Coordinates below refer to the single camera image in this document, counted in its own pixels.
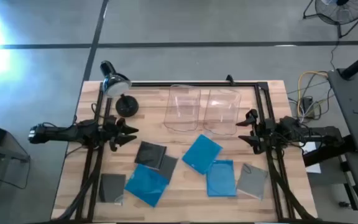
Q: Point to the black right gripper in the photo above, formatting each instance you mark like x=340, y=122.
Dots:
x=266, y=132

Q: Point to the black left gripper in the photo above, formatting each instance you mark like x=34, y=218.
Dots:
x=109, y=130

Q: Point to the black jewel case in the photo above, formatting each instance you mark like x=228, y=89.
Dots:
x=149, y=154
x=253, y=181
x=112, y=188
x=170, y=168

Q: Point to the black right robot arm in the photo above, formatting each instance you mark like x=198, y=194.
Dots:
x=322, y=133

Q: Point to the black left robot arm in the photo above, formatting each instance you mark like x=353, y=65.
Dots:
x=57, y=133

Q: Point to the clear plastic bin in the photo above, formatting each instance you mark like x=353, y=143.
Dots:
x=182, y=109
x=222, y=112

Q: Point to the black power adapter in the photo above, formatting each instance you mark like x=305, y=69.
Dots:
x=307, y=104

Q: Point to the white paper sheet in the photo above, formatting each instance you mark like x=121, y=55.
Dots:
x=313, y=168

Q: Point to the grey side table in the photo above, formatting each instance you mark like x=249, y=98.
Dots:
x=356, y=109

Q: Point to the small black floor object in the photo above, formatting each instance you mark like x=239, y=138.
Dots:
x=344, y=204

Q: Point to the black floor fan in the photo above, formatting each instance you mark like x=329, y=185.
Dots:
x=342, y=14

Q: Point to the small black frame mount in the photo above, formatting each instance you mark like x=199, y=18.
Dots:
x=229, y=79

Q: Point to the black aluminium table frame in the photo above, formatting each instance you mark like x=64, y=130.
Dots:
x=197, y=84

